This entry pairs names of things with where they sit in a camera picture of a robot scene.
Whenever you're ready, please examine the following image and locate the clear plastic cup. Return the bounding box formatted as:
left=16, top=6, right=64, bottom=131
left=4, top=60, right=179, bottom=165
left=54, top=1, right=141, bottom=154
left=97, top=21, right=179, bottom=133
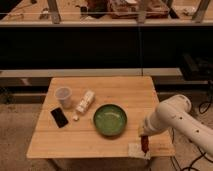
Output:
left=54, top=87, right=72, bottom=109

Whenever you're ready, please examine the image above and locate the black smartphone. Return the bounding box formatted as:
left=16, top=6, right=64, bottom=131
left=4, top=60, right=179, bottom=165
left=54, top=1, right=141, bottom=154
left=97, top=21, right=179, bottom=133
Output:
left=51, top=108, right=68, bottom=128

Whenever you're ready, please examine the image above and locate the black floor cable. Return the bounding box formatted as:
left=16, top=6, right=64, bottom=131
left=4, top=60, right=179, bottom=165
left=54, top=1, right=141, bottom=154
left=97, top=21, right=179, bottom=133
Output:
left=166, top=79, right=213, bottom=171

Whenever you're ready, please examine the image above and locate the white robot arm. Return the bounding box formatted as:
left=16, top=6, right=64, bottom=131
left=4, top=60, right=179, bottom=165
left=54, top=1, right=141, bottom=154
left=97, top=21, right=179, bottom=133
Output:
left=138, top=94, right=213, bottom=157

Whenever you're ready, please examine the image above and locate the wooden table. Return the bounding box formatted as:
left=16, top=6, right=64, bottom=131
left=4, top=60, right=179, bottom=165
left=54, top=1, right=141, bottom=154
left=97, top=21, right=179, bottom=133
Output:
left=26, top=76, right=177, bottom=171

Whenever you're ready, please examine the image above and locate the red pepper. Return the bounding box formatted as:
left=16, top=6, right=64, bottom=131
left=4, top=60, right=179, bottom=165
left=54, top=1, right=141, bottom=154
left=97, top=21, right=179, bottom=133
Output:
left=141, top=136, right=149, bottom=153

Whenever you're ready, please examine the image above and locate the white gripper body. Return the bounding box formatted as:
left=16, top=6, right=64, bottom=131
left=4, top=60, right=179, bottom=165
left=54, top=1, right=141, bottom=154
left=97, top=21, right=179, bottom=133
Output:
left=138, top=117, right=154, bottom=136

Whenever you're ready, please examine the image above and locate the green bowl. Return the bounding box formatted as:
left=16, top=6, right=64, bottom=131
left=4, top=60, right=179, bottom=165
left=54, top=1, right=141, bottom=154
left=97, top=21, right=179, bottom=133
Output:
left=93, top=104, right=127, bottom=136

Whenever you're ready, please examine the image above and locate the white cylindrical bottle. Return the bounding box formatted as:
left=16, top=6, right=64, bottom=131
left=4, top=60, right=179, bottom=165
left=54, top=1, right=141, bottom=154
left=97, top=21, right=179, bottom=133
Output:
left=76, top=90, right=95, bottom=114

